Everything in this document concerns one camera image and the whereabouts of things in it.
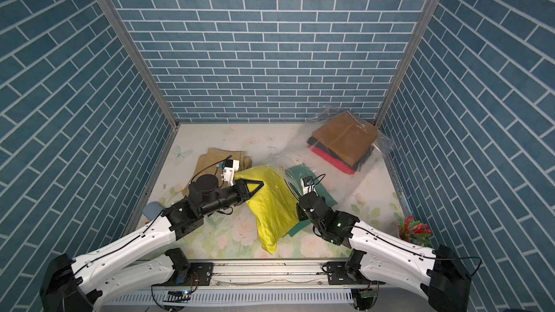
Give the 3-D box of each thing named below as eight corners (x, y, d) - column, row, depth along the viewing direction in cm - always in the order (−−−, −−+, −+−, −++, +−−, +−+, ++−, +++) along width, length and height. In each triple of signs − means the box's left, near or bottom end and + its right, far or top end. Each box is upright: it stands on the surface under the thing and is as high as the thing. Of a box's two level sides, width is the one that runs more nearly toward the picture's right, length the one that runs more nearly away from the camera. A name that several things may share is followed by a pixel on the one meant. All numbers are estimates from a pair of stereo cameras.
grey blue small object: (143, 214, 90) (138, 211, 87) (155, 202, 93) (152, 199, 91) (151, 221, 88) (147, 218, 85) (164, 209, 91) (160, 206, 89)
